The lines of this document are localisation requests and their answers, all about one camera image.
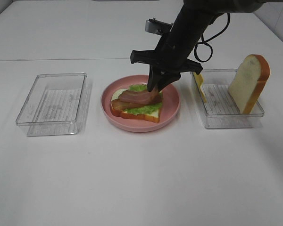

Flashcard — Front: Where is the bread slice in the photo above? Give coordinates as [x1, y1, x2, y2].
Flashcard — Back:
[109, 89, 161, 123]
[228, 54, 270, 114]

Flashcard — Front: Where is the bacon strip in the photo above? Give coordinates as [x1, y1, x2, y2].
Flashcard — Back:
[111, 94, 163, 112]
[118, 90, 162, 105]

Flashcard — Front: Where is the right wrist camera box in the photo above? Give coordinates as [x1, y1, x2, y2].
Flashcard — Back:
[145, 18, 173, 36]

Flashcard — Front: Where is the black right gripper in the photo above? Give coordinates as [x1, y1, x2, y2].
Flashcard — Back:
[130, 30, 203, 92]

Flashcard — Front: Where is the clear left plastic tray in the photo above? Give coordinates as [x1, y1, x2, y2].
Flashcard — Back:
[16, 73, 92, 137]

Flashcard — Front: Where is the yellow cheese slice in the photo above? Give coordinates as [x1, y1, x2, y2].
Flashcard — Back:
[192, 72, 207, 103]

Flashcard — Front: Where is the green lettuce leaf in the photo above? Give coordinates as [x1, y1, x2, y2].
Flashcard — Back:
[125, 84, 163, 115]

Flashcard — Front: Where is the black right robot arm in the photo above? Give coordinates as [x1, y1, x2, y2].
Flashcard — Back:
[130, 0, 264, 91]

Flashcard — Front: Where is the clear plastic tray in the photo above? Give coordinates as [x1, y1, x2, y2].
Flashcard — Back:
[191, 69, 265, 129]
[16, 73, 92, 137]

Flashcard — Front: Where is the pink round plate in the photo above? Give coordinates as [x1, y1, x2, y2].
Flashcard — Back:
[101, 75, 180, 132]

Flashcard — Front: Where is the clear right plastic tray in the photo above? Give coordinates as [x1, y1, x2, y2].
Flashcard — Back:
[191, 69, 265, 129]

